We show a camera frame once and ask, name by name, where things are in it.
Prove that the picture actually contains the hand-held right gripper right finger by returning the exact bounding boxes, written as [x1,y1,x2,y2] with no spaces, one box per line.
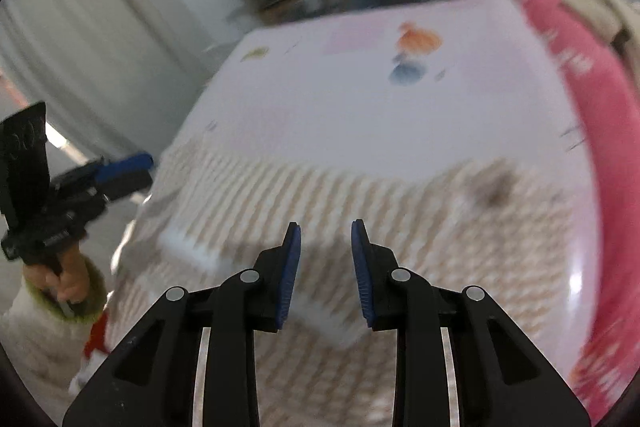
[350,218,591,427]

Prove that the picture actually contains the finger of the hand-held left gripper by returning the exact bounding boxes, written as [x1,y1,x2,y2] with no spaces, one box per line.
[100,174,154,204]
[94,152,154,184]

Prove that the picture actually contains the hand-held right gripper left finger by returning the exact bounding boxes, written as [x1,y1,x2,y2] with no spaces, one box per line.
[62,221,303,427]

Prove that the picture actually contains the beige white checked knit jacket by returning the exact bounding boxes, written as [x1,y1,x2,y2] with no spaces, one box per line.
[107,142,596,427]

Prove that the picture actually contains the beige clothes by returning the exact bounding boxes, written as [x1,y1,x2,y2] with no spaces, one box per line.
[562,0,640,58]

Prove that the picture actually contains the person's left hand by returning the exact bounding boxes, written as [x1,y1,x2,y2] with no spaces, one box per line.
[22,239,89,308]

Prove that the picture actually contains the white curtain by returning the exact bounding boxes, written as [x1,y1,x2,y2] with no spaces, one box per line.
[0,0,246,168]

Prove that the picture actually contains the glossy pink printed board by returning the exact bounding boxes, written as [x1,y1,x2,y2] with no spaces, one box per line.
[150,0,603,358]

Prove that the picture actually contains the pink floral blanket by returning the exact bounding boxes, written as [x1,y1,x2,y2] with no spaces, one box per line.
[512,0,640,423]

